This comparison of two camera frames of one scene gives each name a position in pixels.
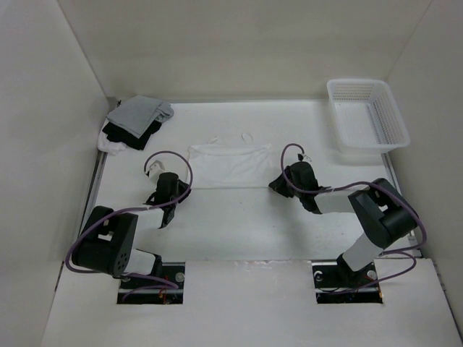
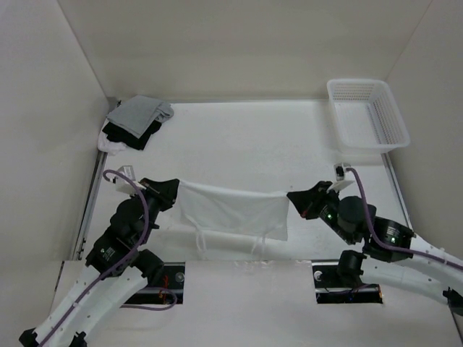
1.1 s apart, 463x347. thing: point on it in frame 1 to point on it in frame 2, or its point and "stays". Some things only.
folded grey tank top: (138, 115) stays
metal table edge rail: (113, 103) stays
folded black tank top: (119, 134) stays
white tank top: (215, 165) to (252, 215)
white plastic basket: (367, 120) stays
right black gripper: (278, 185) to (307, 201)
